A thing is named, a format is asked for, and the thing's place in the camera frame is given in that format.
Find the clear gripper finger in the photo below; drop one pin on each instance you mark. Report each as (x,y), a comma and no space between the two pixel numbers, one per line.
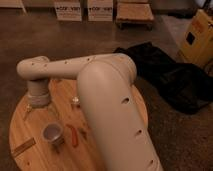
(53,109)
(27,112)

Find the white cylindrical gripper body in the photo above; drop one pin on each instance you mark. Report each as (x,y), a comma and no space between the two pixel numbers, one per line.
(39,101)

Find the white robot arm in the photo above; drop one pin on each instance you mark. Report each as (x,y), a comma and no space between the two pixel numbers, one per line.
(104,88)

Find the grey ceramic cup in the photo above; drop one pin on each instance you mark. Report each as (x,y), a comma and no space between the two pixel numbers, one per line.
(53,134)

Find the round wooden table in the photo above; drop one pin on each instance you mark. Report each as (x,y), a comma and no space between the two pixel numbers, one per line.
(43,156)

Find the red chili pepper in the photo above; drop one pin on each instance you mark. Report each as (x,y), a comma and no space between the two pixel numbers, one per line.
(74,135)

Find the wooden ruler strip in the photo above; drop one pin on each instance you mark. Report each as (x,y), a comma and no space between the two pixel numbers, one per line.
(23,147)

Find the left white cardboard box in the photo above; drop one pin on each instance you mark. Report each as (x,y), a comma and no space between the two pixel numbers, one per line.
(68,10)

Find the white cardboard box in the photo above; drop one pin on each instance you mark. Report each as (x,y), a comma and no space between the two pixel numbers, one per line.
(68,10)
(100,10)

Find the right white cardboard box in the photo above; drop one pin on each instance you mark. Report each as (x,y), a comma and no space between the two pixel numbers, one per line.
(100,10)

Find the wooden dolly cart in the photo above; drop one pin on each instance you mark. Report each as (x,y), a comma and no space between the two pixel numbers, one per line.
(134,12)

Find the black cloth on floor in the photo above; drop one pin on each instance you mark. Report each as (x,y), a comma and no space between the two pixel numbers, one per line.
(184,86)

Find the yellow cardboard box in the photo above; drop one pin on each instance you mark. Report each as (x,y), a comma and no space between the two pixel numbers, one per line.
(197,44)

